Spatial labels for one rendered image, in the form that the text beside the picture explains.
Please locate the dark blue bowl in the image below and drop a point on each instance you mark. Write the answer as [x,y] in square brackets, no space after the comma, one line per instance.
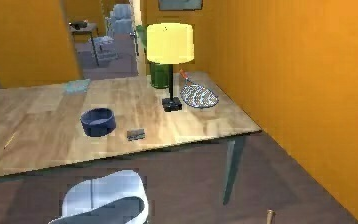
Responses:
[98,122]

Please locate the green bin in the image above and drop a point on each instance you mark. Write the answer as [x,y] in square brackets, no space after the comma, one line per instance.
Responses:
[159,76]

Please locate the yellow shade table lamp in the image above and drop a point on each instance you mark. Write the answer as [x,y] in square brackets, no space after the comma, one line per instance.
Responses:
[170,43]

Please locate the pale teal cloth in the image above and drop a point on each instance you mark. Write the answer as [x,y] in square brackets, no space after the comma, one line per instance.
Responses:
[76,86]

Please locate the pale blue armchair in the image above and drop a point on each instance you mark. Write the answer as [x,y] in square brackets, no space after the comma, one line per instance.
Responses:
[119,23]

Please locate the white shell chair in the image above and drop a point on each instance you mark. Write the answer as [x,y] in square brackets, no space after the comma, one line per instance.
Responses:
[103,193]

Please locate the small dark side table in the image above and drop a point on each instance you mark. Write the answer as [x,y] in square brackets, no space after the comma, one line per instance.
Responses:
[84,29]

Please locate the wooden table with grey legs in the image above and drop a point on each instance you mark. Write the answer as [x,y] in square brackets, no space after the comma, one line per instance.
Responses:
[47,136]

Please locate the brown wooden stick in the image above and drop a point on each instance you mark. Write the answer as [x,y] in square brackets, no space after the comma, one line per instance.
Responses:
[270,217]

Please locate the yellow pencil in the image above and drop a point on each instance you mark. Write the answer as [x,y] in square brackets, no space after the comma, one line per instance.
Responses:
[10,141]

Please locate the framed wall picture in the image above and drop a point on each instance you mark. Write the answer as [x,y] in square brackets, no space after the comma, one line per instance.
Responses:
[180,4]

